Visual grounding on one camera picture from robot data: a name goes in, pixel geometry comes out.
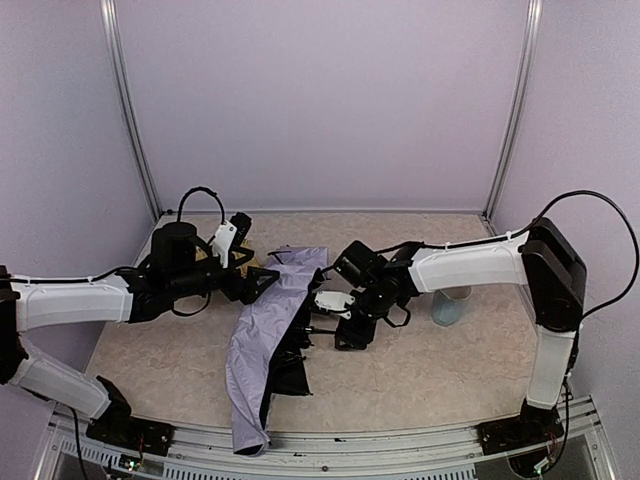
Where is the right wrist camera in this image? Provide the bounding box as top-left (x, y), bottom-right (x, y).
top-left (311, 290), bottom-right (355, 320)

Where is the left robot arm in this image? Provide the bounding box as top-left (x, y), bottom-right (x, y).
top-left (1, 215), bottom-right (279, 448)

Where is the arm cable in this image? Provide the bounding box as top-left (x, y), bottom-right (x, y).
top-left (374, 188), bottom-right (632, 331)
top-left (177, 185), bottom-right (227, 226)

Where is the light blue mug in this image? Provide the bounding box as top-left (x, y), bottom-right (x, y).
top-left (431, 286), bottom-right (472, 327)

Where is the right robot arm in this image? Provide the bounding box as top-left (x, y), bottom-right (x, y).
top-left (333, 218), bottom-right (586, 451)

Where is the lavender folding umbrella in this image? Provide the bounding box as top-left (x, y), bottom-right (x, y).
top-left (226, 246), bottom-right (329, 455)

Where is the left aluminium corner post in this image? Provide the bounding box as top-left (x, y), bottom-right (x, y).
top-left (99, 0), bottom-right (162, 221)

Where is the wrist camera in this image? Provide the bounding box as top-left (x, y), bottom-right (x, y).
top-left (208, 212), bottom-right (252, 268)
top-left (311, 290), bottom-right (355, 320)

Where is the woven bamboo tray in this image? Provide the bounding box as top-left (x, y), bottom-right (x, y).
top-left (194, 238), bottom-right (264, 279)

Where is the right aluminium corner post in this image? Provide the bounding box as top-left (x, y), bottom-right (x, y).
top-left (483, 0), bottom-right (543, 222)

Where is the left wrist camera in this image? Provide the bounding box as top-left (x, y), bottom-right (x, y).
top-left (208, 212), bottom-right (252, 268)

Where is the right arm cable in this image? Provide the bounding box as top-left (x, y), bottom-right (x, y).
top-left (374, 188), bottom-right (632, 331)

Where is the aluminium corner post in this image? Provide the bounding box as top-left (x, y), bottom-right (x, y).
top-left (99, 0), bottom-right (162, 221)
top-left (483, 0), bottom-right (543, 222)

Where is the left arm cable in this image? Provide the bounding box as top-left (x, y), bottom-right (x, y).
top-left (177, 185), bottom-right (227, 226)

